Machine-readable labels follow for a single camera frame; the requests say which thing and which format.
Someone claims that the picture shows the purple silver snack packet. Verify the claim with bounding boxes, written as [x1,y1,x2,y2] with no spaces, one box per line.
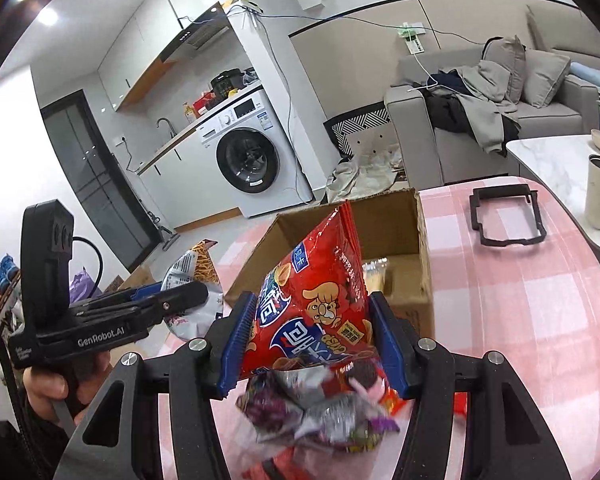
[235,355,403,463]

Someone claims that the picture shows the purple bag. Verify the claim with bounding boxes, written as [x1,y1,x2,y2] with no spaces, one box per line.
[69,268,104,304]

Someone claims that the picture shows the pink checked tablecloth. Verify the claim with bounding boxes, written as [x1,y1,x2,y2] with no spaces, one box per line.
[145,175,600,480]

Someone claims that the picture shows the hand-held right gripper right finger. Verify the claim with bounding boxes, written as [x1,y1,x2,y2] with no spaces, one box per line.
[369,290,573,480]

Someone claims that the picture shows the printed brown cardboard box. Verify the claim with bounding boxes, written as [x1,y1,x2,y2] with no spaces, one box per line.
[104,264,157,296]

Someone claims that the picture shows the white marble coffee table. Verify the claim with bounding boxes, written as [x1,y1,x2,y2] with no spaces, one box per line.
[505,134,600,254]

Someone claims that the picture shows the thin black cable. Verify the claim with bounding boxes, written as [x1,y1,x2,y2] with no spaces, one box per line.
[71,236,105,294]

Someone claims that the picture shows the white charging cable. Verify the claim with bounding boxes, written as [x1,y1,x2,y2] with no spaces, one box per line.
[410,50,442,93]

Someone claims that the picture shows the beige cloth pile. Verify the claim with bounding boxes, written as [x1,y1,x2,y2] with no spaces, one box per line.
[326,144,404,206]

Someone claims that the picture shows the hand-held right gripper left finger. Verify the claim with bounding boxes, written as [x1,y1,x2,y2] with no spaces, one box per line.
[54,290,259,480]

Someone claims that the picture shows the grey sofa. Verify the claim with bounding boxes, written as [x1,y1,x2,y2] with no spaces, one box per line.
[384,5,600,189]

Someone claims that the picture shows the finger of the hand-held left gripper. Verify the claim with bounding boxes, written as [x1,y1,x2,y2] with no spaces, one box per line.
[72,281,209,329]
[117,282,163,302]

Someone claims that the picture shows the white kitchen counter cabinet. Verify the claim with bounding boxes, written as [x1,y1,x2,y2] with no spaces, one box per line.
[137,110,242,234]

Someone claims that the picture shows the green white wall socket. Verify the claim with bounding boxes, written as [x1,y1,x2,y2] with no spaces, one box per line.
[395,21,426,56]

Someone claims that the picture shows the thick black gripper cable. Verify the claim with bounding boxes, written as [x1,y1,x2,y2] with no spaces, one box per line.
[0,290,34,480]

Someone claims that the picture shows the steel range hood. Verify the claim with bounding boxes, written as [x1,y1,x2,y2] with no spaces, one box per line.
[157,2,232,64]

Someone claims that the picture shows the dark grey pillow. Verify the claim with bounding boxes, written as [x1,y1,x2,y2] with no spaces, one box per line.
[482,36,527,104]

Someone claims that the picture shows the dark glass door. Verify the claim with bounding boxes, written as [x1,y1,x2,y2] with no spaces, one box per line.
[40,89,157,274]

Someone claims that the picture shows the white upper cabinets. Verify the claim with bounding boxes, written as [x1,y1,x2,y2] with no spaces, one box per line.
[97,0,222,112]

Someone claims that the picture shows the black plastic frame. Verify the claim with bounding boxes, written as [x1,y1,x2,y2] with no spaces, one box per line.
[468,184,548,247]

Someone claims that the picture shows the person's left hand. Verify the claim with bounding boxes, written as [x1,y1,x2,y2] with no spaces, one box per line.
[22,350,113,428]

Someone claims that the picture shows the white washing machine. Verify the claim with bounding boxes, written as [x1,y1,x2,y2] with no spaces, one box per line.
[195,88,315,220]

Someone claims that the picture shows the grey coat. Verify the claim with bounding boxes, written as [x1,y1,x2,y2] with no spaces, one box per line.
[457,59,522,154]

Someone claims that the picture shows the long black cable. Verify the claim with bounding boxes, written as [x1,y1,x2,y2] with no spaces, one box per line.
[252,9,487,47]

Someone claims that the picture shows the black garment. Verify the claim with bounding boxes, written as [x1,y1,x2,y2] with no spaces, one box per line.
[424,70,481,137]

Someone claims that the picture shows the light blue cloth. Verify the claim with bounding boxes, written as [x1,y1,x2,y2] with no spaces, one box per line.
[570,61,600,97]

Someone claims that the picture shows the dark red snack packet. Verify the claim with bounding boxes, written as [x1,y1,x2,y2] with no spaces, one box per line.
[242,447,306,480]

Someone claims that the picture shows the red box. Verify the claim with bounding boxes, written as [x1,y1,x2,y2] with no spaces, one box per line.
[192,94,217,119]

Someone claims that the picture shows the silver white snack packet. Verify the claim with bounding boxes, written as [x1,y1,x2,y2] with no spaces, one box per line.
[160,239,226,346]

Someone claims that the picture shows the person's left forearm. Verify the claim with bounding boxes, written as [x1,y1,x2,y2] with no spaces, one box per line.
[0,400,73,480]

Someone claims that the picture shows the white router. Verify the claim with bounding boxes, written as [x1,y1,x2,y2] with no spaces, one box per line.
[224,0,264,15]

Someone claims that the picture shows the black white patterned basket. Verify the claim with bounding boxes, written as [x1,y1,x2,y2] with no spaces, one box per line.
[323,107,397,159]

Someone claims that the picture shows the black pressure cooker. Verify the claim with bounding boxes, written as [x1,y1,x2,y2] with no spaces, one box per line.
[209,68,244,99]

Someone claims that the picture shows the light grey pillow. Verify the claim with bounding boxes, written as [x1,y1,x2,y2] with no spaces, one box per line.
[522,49,572,109]

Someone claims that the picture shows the blue sneakers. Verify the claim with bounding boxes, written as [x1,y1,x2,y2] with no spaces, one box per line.
[0,254,19,287]

